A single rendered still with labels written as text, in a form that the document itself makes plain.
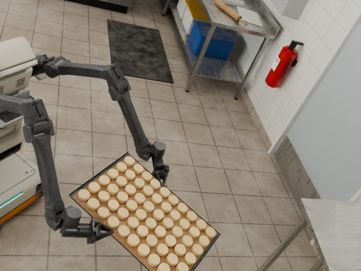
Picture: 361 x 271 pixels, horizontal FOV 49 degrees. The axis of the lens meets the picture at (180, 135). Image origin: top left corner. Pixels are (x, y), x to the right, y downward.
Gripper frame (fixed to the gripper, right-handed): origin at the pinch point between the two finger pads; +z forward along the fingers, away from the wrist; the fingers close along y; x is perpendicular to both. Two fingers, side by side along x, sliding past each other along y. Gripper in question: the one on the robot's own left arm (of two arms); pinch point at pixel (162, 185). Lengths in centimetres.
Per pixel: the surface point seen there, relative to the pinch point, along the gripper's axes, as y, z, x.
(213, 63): 80, -248, -136
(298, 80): 18, -152, -171
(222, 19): 16, -226, -108
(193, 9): 60, -324, -118
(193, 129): 100, -150, -96
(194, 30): 67, -284, -112
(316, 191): 60, -56, -174
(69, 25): 118, -315, 22
